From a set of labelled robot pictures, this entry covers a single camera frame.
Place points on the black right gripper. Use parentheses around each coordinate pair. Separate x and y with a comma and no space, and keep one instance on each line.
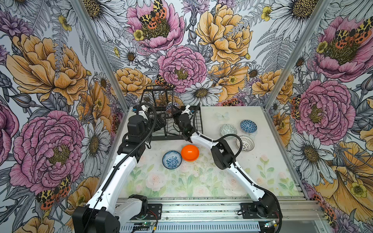
(175,113)

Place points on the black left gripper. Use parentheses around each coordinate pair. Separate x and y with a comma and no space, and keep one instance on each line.
(158,127)

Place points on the blue floral ceramic bowl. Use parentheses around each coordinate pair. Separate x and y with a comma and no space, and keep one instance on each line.
(172,160)

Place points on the red patterned ceramic bowl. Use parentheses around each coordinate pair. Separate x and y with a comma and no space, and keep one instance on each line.
(171,107)

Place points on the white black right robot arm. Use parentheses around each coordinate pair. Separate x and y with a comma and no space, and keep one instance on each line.
(265,202)

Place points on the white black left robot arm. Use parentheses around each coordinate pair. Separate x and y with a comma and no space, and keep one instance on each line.
(101,214)

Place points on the orange plastic bowl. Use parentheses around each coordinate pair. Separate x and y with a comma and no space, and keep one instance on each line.
(190,153)

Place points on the green patterned ceramic bowl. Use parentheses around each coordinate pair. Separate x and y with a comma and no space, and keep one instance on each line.
(227,129)

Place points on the dark blue patterned bowl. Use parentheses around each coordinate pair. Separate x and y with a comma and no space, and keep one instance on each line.
(248,126)

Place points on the white brown lattice bowl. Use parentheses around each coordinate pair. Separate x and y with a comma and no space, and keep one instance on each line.
(246,142)

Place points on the green circuit board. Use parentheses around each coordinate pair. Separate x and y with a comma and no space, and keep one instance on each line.
(144,224)

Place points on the black wire dish rack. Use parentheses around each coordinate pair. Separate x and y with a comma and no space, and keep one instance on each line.
(157,98)

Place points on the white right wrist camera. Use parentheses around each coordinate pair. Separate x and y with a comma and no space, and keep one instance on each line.
(187,110)

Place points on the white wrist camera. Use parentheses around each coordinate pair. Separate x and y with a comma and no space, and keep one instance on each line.
(142,110)
(187,110)

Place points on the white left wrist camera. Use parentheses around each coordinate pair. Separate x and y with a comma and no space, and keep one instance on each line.
(142,110)

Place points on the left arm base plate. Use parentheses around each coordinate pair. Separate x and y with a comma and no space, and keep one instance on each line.
(154,211)

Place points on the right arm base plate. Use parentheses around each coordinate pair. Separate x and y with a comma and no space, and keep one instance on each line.
(250,211)

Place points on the left aluminium corner post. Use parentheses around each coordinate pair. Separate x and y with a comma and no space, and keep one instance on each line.
(92,36)

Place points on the aluminium corner post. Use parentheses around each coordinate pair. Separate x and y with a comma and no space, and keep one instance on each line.
(92,36)
(314,21)

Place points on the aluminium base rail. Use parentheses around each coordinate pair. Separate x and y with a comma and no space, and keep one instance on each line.
(220,216)

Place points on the right aluminium corner post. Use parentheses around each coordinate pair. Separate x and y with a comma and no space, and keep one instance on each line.
(314,21)

